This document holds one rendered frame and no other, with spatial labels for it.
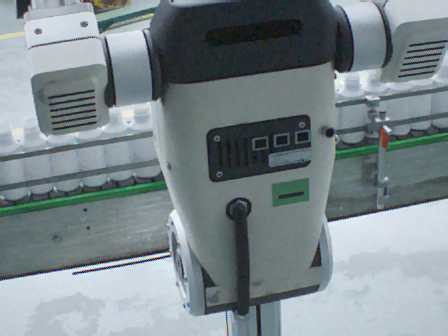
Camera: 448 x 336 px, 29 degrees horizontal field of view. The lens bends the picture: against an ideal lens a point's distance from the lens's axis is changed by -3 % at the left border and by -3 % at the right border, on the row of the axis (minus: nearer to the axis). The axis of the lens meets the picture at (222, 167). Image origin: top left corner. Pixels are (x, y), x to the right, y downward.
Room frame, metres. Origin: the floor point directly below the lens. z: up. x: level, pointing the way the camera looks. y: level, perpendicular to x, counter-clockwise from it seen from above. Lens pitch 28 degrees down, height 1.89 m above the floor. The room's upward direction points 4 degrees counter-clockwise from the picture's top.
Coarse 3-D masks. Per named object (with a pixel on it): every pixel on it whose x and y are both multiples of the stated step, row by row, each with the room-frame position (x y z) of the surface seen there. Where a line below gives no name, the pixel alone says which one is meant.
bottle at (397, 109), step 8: (392, 88) 1.80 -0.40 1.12; (400, 88) 1.79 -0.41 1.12; (408, 88) 1.80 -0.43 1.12; (392, 104) 1.80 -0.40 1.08; (400, 104) 1.79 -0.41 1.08; (408, 104) 1.80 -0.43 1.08; (392, 112) 1.80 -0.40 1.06; (400, 112) 1.79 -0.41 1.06; (408, 112) 1.80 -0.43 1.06; (392, 120) 1.80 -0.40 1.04; (392, 128) 1.80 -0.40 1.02; (400, 128) 1.79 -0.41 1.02; (408, 128) 1.80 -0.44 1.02
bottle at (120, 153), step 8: (112, 112) 1.67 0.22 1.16; (120, 112) 1.68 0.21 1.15; (112, 120) 1.67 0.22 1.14; (120, 120) 1.68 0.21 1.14; (104, 128) 1.67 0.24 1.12; (112, 128) 1.67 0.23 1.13; (120, 128) 1.67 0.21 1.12; (128, 128) 1.68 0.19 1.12; (104, 136) 1.67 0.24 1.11; (112, 136) 1.66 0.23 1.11; (112, 144) 1.66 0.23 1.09; (120, 144) 1.66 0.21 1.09; (128, 144) 1.68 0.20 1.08; (112, 152) 1.66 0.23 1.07; (120, 152) 1.66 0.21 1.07; (128, 152) 1.67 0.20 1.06; (112, 160) 1.66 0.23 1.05; (120, 160) 1.66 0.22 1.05; (128, 160) 1.67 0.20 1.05; (112, 176) 1.66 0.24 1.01; (120, 176) 1.66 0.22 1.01; (128, 176) 1.67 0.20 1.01
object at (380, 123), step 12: (360, 84) 1.84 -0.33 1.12; (372, 96) 1.76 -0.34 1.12; (372, 108) 1.76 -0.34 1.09; (372, 120) 1.74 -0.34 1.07; (384, 120) 1.70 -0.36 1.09; (372, 132) 1.74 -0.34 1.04; (384, 132) 1.68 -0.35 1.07; (384, 144) 1.68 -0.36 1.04; (384, 156) 1.70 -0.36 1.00; (384, 180) 1.70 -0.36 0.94; (384, 192) 1.71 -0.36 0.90
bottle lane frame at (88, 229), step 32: (352, 160) 1.74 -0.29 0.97; (416, 160) 1.78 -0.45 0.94; (96, 192) 1.63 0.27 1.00; (128, 192) 1.63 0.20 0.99; (160, 192) 1.65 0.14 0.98; (352, 192) 1.74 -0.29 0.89; (416, 192) 1.78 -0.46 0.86; (0, 224) 1.57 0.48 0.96; (32, 224) 1.59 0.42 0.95; (64, 224) 1.60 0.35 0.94; (96, 224) 1.62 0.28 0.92; (128, 224) 1.63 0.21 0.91; (160, 224) 1.65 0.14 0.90; (0, 256) 1.57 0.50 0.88; (32, 256) 1.58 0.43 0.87; (64, 256) 1.60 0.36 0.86; (96, 256) 1.61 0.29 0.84; (128, 256) 1.63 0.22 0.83
